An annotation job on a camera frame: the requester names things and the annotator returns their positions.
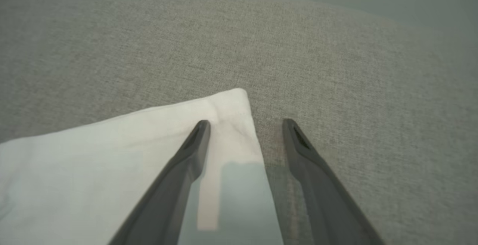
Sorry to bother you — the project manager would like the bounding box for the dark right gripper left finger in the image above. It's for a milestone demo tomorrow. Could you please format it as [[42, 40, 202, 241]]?
[[108, 120, 211, 245]]

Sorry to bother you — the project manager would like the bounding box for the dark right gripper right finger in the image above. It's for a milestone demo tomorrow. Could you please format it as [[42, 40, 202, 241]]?
[[282, 118, 385, 245]]

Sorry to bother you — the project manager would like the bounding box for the red and white jersey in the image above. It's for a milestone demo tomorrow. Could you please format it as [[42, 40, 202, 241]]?
[[0, 87, 284, 245]]

